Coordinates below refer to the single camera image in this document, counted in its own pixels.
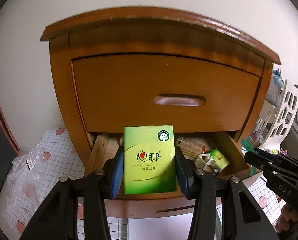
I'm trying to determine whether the large green tissue pack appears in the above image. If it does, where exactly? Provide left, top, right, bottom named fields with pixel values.
left=124, top=125, right=177, bottom=194

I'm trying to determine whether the small green tissue pack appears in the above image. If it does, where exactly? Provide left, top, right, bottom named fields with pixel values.
left=209, top=148, right=230, bottom=172

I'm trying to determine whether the teal plastic toy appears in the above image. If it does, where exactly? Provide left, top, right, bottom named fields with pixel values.
left=241, top=137, right=257, bottom=177

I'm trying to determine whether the person's right hand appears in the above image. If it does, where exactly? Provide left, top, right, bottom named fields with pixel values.
left=275, top=204, right=298, bottom=233

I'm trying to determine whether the white plastic clip holder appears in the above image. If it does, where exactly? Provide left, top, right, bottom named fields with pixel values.
left=195, top=153, right=216, bottom=170

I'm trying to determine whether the open wooden bottom drawer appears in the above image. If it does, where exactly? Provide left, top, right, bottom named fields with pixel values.
left=78, top=126, right=195, bottom=218

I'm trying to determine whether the white teal-rimmed tray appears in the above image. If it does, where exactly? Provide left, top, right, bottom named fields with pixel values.
left=127, top=213, right=193, bottom=240

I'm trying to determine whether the fruit-patterned grid mat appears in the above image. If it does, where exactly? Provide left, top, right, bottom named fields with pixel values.
left=5, top=128, right=281, bottom=239

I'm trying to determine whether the white storage shelf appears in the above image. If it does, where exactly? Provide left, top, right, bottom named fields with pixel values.
left=248, top=69, right=298, bottom=154

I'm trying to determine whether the clear plastic bag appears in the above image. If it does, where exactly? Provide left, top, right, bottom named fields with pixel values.
left=6, top=147, right=47, bottom=209

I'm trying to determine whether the wooden nightstand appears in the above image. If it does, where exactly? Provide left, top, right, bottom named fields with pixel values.
left=41, top=7, right=280, bottom=158

